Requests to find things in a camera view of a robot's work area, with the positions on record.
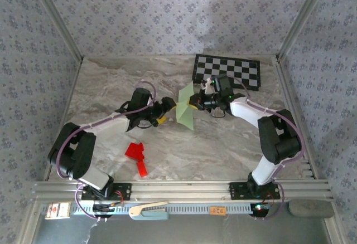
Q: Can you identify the light green paper sheet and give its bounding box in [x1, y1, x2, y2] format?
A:
[175, 81, 196, 131]

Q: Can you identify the black and grey chessboard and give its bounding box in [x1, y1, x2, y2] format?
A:
[191, 53, 262, 92]

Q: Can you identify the red toy brick block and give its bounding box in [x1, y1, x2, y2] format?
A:
[124, 143, 148, 178]

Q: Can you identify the blue-grey plastic holder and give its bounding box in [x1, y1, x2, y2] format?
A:
[131, 210, 170, 221]

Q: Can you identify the small circuit board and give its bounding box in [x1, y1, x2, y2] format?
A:
[250, 203, 269, 217]
[93, 203, 124, 214]

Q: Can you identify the small printed cardboard box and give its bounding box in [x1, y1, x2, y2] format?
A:
[44, 202, 71, 220]

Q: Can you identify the grey stone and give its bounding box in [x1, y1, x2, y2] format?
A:
[288, 199, 335, 218]

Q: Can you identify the white plastic bracket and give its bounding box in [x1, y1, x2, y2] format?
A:
[202, 78, 213, 94]

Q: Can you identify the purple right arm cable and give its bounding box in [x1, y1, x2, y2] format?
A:
[231, 76, 305, 220]

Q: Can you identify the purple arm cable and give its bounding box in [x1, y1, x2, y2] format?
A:
[55, 81, 157, 220]
[231, 76, 305, 220]

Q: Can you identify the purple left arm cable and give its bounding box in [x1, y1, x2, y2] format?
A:
[55, 81, 157, 220]

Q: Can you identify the aluminium side rail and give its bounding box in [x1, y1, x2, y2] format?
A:
[41, 57, 84, 182]
[276, 56, 319, 179]

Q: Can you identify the aluminium front rail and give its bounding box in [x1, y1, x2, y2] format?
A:
[32, 179, 334, 202]

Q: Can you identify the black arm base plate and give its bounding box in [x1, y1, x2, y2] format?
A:
[80, 182, 132, 202]
[229, 182, 281, 200]

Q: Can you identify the wooden handled tool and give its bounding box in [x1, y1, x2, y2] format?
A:
[129, 201, 170, 217]

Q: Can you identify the grey slotted cable duct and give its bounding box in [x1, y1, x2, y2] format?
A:
[69, 202, 270, 216]

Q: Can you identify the aluminium corner post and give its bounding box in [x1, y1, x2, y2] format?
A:
[276, 0, 332, 61]
[27, 0, 84, 62]

